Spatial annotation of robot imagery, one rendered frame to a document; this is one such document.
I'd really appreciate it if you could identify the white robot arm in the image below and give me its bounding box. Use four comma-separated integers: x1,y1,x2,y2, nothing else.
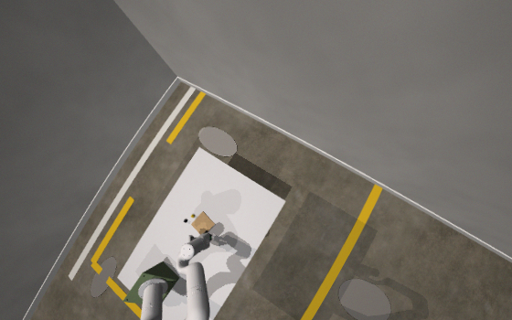
138,235,210,320

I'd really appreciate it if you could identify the tan square mat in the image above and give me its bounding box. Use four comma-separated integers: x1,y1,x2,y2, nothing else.
191,211,215,234

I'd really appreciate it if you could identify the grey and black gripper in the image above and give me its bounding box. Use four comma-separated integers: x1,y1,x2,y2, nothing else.
199,230,212,250

